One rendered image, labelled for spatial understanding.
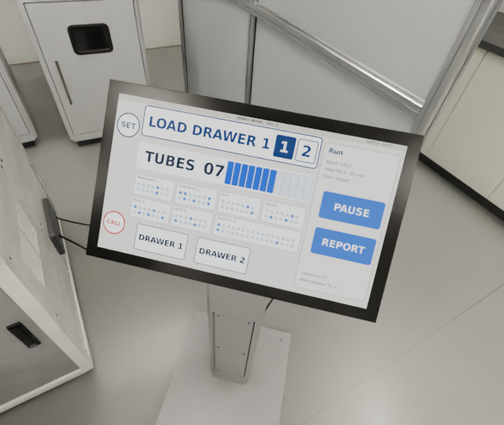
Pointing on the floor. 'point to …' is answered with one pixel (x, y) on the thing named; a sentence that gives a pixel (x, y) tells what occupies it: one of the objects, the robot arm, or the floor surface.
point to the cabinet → (23, 296)
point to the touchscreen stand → (228, 365)
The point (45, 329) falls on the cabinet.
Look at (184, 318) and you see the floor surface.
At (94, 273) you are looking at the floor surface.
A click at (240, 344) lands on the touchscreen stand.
